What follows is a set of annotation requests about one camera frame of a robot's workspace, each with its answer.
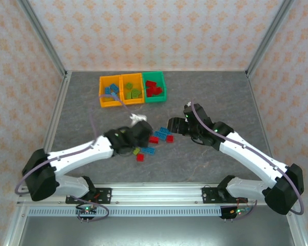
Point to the small red lego brick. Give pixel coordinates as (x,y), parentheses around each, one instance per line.
(140,158)
(170,139)

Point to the small green lego brick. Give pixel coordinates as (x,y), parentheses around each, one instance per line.
(136,151)

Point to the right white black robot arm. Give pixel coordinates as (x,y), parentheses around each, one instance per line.
(251,159)

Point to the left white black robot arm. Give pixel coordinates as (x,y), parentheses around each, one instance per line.
(79,153)

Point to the green plastic bin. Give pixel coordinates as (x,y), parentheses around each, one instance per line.
(155,100)

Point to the yellow plastic bin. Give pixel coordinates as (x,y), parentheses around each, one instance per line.
(105,102)
(127,102)

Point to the small circuit board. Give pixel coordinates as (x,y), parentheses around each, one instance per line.
(237,211)
(87,210)

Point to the aluminium frame rail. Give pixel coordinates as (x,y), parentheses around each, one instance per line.
(297,230)
(15,225)
(263,128)
(53,128)

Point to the wide aluminium base rail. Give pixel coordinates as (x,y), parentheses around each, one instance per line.
(156,194)

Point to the aluminium frame post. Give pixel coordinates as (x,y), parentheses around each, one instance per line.
(268,38)
(44,38)

